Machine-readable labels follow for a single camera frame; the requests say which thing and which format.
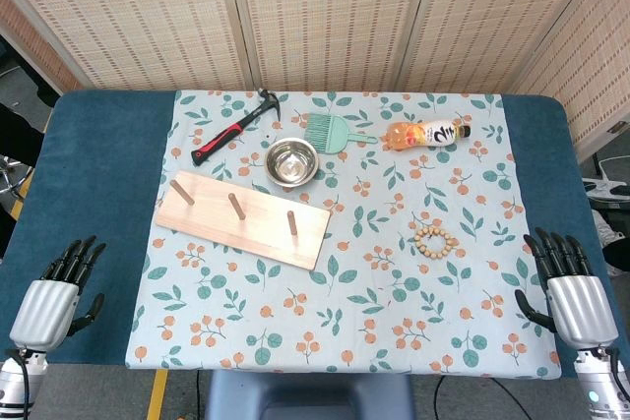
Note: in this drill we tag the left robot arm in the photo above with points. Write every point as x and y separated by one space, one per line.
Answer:
12 385

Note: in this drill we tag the white sneaker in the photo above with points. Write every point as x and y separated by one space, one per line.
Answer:
608 225

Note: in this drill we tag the woven folding screen panel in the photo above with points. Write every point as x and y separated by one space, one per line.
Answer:
325 17
595 56
492 17
138 17
34 41

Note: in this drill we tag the white office chair base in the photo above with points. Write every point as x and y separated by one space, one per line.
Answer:
608 189

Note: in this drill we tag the black bulky object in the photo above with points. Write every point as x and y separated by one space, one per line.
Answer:
19 130

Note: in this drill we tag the blue table cover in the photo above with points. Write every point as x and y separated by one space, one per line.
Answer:
93 184

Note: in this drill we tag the chrome stool base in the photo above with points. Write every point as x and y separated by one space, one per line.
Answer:
9 179

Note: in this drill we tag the floral tablecloth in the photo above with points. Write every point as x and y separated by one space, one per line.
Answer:
344 302

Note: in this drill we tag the red black claw hammer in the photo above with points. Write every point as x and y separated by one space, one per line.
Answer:
224 137

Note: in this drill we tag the orange drink bottle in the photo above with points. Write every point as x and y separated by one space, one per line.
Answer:
423 135

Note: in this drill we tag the metal screen hinge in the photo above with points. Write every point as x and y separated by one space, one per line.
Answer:
614 128

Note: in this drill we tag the stainless steel bowl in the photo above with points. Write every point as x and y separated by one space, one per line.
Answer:
290 164

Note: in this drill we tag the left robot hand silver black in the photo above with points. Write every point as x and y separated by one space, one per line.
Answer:
44 312

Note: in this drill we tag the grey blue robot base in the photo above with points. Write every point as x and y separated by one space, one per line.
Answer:
305 395

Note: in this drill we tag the wooden board with three pegs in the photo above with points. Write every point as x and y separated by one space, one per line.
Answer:
211 216

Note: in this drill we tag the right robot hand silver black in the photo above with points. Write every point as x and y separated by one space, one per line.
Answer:
581 307

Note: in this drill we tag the green plastic brush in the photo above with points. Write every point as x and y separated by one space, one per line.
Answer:
332 135

